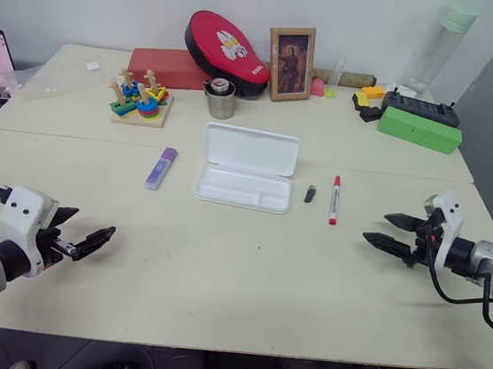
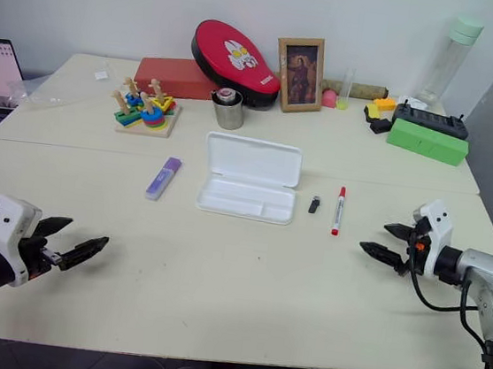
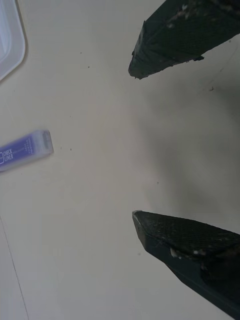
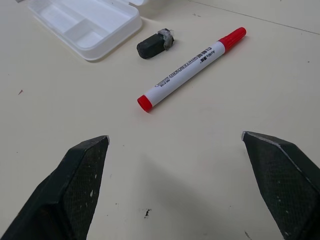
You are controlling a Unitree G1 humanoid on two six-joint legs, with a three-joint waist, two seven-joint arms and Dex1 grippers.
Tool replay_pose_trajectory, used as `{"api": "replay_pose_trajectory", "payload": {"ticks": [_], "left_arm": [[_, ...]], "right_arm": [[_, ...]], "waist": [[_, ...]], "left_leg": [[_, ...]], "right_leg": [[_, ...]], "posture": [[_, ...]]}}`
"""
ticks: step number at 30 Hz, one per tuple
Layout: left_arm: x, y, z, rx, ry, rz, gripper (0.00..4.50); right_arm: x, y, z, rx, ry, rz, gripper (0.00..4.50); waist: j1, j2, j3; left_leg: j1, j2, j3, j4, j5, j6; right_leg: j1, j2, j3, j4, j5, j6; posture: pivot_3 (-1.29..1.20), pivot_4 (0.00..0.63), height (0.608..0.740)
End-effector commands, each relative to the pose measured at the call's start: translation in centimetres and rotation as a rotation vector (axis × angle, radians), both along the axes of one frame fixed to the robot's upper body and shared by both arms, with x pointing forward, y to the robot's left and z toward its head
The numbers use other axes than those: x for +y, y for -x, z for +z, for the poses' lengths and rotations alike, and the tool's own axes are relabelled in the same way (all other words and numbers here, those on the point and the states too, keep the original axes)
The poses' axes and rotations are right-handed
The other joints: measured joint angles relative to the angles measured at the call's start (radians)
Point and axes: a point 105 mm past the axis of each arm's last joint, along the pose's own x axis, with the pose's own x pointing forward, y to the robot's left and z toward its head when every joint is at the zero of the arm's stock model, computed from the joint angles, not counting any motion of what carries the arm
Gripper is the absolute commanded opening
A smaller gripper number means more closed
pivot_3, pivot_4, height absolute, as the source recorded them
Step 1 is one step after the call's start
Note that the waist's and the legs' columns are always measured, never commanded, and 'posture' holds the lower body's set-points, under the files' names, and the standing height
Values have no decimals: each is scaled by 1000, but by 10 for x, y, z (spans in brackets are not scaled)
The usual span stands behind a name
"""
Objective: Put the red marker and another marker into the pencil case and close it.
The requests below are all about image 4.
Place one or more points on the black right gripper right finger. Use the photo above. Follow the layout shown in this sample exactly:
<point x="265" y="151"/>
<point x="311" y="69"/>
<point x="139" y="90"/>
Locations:
<point x="282" y="185"/>

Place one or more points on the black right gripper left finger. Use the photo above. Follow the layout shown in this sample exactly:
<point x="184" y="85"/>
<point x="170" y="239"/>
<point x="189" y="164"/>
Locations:
<point x="65" y="190"/>

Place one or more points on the white plastic compartment box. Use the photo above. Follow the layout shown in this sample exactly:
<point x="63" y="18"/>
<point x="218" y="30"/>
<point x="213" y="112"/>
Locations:
<point x="87" y="25"/>

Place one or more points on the red and white whiteboard marker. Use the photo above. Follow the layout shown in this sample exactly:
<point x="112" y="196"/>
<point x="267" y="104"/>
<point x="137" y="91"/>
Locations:
<point x="187" y="71"/>

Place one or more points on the black eraser with grey tape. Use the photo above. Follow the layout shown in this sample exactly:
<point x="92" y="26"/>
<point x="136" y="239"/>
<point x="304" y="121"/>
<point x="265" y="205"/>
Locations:
<point x="152" y="45"/>

